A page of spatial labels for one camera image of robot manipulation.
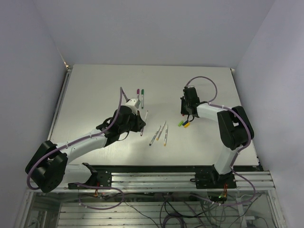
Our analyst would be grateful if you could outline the red pen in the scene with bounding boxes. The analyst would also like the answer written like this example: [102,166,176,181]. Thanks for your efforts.
[140,110,148,136]

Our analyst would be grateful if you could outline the purple cable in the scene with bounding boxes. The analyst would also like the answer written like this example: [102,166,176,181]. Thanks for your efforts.
[184,76,257,207]
[25,86,131,210]

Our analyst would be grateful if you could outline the orange pen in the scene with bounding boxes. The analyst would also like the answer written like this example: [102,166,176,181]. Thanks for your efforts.
[156,122,166,141]

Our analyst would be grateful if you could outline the green capped pen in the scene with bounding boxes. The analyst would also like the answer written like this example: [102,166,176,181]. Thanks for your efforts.
[141,89,144,109]

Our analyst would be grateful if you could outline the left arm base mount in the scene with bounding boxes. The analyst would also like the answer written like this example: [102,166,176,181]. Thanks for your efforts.
[65,162,112,190]

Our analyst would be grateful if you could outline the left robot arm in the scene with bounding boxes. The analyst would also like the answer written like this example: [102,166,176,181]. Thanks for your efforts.
[25,105,146,193]

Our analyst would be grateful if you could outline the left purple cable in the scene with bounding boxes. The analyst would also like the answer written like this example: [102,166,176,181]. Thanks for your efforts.
[25,86,131,210]

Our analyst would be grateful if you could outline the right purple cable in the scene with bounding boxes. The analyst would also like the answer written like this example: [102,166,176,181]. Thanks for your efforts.
[184,76,257,207]

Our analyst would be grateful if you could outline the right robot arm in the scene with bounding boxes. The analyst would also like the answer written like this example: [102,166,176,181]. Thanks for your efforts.
[181,87,254,188]

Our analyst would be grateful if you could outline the yellow pen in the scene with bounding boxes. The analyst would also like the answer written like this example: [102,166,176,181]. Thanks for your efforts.
[163,125,169,146]

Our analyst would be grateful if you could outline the dark blue pen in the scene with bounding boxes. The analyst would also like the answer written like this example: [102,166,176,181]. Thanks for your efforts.
[149,125,162,146]

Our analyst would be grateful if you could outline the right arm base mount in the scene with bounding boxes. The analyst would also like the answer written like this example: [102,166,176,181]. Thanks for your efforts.
[190,172,237,189]

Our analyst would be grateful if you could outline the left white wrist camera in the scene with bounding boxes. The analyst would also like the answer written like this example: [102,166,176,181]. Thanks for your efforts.
[125,98,141,113]

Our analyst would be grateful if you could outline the aluminium frame rail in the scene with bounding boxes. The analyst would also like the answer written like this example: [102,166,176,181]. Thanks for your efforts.
[49,172,274,192]

